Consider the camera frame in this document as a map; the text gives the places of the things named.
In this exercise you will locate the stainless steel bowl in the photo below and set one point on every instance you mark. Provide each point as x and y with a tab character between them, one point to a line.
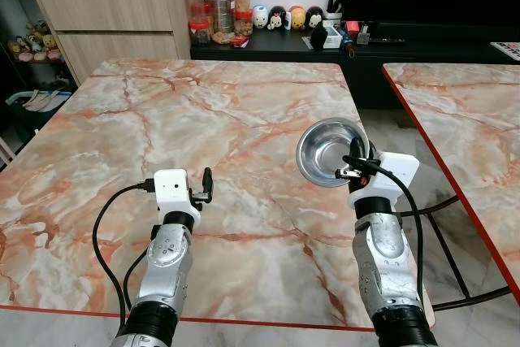
325	152

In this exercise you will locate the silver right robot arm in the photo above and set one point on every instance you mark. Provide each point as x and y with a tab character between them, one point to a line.
386	258

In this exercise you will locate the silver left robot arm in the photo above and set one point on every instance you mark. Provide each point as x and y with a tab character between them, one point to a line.
166	262

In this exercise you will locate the small black device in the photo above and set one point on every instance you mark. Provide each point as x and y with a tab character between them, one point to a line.
318	41

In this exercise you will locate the black TV console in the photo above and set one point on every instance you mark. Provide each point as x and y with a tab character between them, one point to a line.
422	50

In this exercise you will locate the small red box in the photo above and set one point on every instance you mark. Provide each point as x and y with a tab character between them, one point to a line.
352	27

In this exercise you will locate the black mouse plush toy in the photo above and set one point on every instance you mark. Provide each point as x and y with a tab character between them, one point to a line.
314	19
277	19

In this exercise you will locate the yellow bear plush toy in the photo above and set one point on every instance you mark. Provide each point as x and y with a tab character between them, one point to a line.
297	18

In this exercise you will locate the small red-lidded jar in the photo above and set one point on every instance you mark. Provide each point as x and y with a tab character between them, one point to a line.
200	32
243	23

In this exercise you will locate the white round plush toy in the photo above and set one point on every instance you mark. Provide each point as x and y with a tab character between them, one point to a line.
260	17

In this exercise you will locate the large red-lidded snack jar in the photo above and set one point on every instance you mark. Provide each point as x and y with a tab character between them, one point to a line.
221	10

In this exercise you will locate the printed paper sheet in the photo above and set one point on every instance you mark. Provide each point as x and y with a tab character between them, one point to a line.
507	51

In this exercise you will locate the light wooden drawer cabinet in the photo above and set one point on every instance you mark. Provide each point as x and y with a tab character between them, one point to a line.
114	30

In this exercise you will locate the slim red-lidded jar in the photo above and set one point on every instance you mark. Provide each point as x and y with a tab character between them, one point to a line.
195	2

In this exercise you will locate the dark basket with cloth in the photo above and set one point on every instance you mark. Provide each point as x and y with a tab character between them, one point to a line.
36	107

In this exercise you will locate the glass shelf with plush toys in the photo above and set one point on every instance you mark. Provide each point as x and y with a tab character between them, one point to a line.
32	42

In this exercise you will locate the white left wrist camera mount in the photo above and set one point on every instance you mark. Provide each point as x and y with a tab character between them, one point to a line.
172	188

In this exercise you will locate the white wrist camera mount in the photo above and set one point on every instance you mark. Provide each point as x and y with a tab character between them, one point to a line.
396	172
172	188

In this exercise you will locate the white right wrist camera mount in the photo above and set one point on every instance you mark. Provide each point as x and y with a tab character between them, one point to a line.
396	172

